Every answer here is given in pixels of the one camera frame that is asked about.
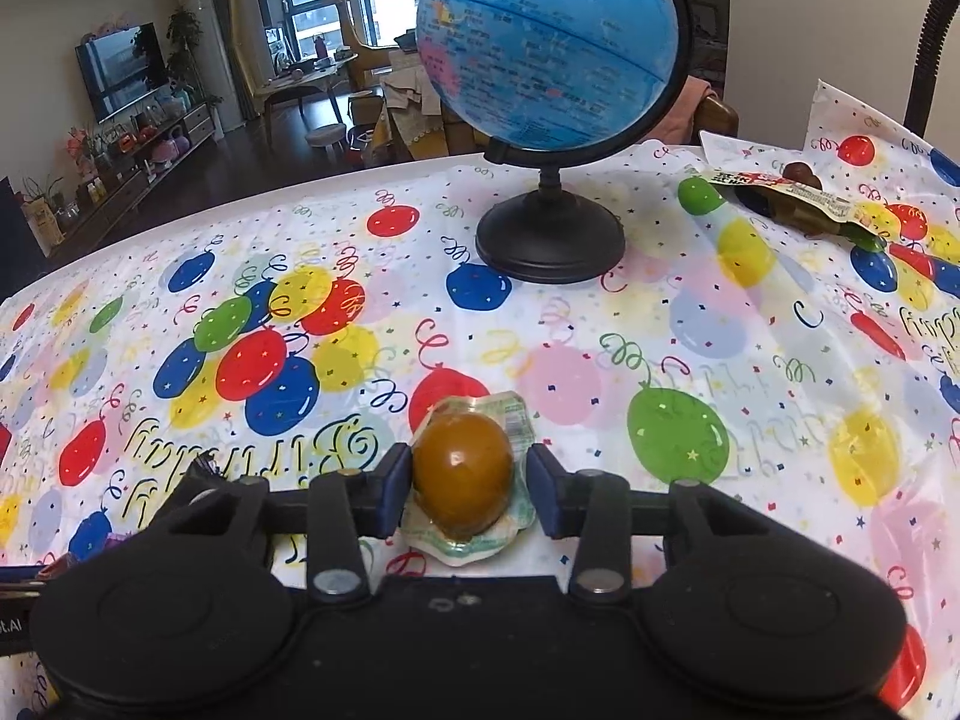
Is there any television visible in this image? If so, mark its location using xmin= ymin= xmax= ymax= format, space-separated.
xmin=75 ymin=23 xmax=167 ymax=124

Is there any tv console cabinet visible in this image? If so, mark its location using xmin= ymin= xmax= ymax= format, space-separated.
xmin=41 ymin=103 xmax=220 ymax=262

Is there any pink cushion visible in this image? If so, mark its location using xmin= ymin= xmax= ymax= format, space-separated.
xmin=646 ymin=76 xmax=713 ymax=145

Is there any blue desk globe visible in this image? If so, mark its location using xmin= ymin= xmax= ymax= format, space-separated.
xmin=415 ymin=0 xmax=693 ymax=284

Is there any sofa with blankets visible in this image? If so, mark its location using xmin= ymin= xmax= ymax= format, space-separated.
xmin=364 ymin=49 xmax=449 ymax=167

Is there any grey desk lamp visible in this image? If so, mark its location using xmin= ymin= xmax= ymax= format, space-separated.
xmin=903 ymin=0 xmax=960 ymax=138

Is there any open olive snack bag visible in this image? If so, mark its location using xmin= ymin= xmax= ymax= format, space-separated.
xmin=703 ymin=167 xmax=885 ymax=252

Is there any packaged braised egg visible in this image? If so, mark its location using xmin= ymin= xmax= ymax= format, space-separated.
xmin=400 ymin=392 xmax=535 ymax=567

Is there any purple candy wrapper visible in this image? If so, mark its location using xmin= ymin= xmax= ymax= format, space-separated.
xmin=37 ymin=533 xmax=130 ymax=580

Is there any wooden chair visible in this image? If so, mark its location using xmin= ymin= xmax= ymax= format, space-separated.
xmin=692 ymin=91 xmax=740 ymax=145

